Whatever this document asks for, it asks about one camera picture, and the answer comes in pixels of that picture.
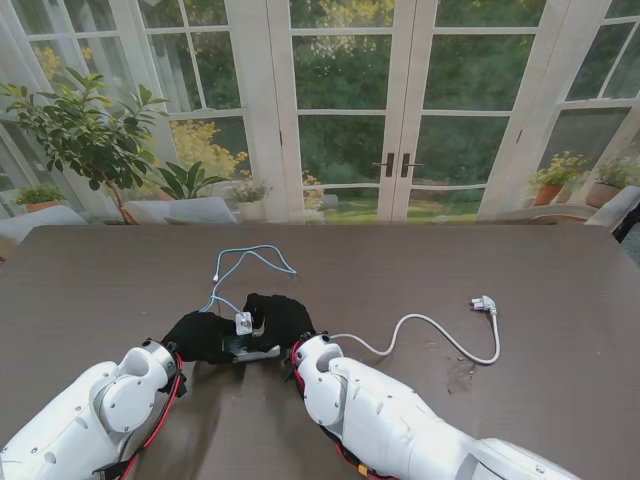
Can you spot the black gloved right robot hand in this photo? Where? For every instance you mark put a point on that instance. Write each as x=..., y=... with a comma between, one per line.
x=285, y=320

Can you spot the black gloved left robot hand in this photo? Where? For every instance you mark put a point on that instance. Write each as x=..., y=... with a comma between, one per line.
x=200, y=335

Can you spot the grey USB wall charger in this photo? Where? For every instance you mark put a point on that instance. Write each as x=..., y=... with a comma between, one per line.
x=244, y=323

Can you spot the white power strip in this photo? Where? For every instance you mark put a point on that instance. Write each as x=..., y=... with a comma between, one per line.
x=257, y=354

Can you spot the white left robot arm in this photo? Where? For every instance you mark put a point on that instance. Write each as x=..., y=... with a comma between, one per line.
x=85, y=420

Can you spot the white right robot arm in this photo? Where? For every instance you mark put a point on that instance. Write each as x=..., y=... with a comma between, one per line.
x=400, y=415

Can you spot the printed garden window backdrop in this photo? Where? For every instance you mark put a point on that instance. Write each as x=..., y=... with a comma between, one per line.
x=350, y=75

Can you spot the dark object beside backdrop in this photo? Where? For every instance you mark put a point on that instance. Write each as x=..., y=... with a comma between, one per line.
x=629, y=220

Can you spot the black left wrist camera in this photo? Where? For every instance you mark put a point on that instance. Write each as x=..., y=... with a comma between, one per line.
x=182, y=385

